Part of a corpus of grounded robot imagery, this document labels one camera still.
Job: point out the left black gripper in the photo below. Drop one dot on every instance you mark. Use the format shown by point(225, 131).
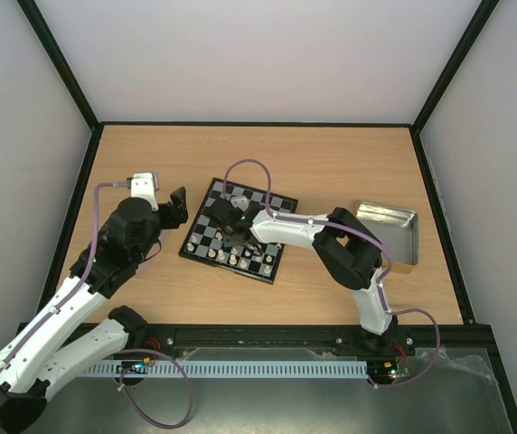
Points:
point(176, 213)

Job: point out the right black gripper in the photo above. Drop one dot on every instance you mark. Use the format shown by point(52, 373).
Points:
point(234, 233)

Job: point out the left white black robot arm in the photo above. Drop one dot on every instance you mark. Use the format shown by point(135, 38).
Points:
point(41, 360)

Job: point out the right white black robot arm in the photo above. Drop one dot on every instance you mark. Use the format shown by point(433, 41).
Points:
point(351, 254)

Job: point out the black and grey chessboard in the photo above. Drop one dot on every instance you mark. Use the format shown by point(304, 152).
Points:
point(202, 236)

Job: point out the right metal tray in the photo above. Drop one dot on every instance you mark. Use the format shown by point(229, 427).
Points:
point(396, 228)

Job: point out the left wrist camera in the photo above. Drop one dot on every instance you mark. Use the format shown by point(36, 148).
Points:
point(144, 186)

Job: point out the black aluminium frame rail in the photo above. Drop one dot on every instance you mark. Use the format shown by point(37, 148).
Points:
point(340, 340)

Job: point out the light blue cable duct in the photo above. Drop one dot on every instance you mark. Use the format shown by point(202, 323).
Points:
point(231, 370)

